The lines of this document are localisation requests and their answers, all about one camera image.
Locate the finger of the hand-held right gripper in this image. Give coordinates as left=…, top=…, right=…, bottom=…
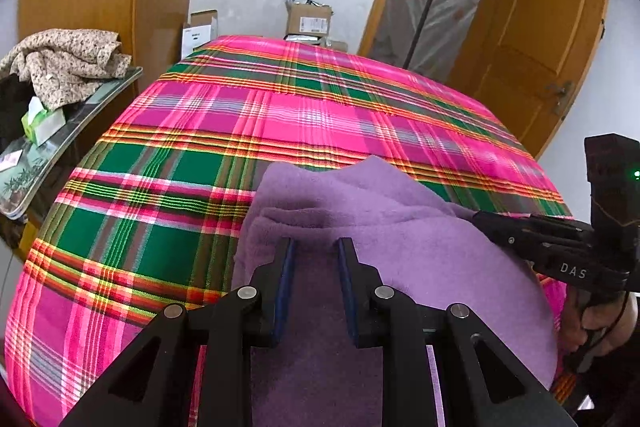
left=470, top=209, right=591, bottom=236
left=492, top=232, right=591, bottom=261

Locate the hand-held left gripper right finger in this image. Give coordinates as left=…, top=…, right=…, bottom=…
left=337, top=237, right=576, bottom=427

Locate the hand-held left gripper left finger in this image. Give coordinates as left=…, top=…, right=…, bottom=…
left=60, top=237, right=293, bottom=427

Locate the purple fleece garment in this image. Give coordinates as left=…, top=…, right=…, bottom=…
left=232, top=155, right=558, bottom=427

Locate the pile of clothes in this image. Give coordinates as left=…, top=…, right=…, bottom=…
left=0, top=28, right=133, bottom=110

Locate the person's right hand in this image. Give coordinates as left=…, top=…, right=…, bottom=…
left=560, top=288, right=640, bottom=356

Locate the wooden door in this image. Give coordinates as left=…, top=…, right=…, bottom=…
left=445, top=0, right=612, bottom=160

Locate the plaid bed sheet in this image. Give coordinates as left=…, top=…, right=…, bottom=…
left=4, top=34, right=576, bottom=427

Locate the grey plastic package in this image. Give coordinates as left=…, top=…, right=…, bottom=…
left=284, top=33, right=349, bottom=52

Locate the folding table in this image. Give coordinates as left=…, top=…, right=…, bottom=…
left=0, top=66, right=143, bottom=220

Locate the white cardboard box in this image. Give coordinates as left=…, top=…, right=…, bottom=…
left=181, top=9, right=219, bottom=58

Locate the brown cardboard box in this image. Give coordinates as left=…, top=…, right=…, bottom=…
left=285, top=0, right=334, bottom=36

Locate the open green tissue pack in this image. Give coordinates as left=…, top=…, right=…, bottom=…
left=21, top=97, right=66, bottom=145

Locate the black garment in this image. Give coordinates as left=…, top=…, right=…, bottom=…
left=0, top=77, right=33, bottom=148

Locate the metal door handle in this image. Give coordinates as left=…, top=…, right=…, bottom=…
left=545, top=79, right=573, bottom=115

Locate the black cable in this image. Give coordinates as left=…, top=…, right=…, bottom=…
left=582, top=294, right=632, bottom=360

